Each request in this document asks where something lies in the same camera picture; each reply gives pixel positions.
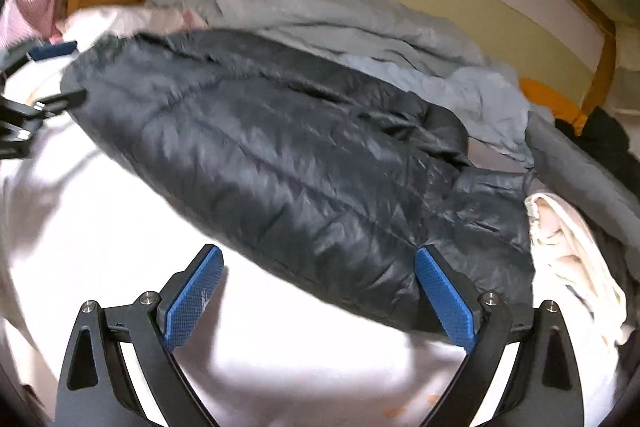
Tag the black cloth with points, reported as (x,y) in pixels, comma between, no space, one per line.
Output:
(610,137)

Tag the orange cloth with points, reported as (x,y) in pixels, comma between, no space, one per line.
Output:
(547,99)

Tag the light blue cloth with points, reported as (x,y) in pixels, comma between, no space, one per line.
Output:
(480,92)

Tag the cream cloth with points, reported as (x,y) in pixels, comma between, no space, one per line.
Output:
(575,252)

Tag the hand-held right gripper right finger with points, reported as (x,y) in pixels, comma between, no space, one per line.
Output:
(445,294)

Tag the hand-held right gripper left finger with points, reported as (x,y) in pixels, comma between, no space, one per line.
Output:
(192,294)

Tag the white pink printed cloth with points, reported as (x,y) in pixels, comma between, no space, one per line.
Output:
(165,14)

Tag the grey cloth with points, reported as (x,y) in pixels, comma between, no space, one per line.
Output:
(580,167)

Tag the dark puffer jacket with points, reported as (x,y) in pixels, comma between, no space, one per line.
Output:
(280,167)

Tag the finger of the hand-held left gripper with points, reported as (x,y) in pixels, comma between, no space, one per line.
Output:
(62,99)
(52,49)

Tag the wooden bed frame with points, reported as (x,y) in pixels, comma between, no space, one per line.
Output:
(607,57)

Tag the light grey garment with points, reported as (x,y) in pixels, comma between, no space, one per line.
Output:
(310,17)

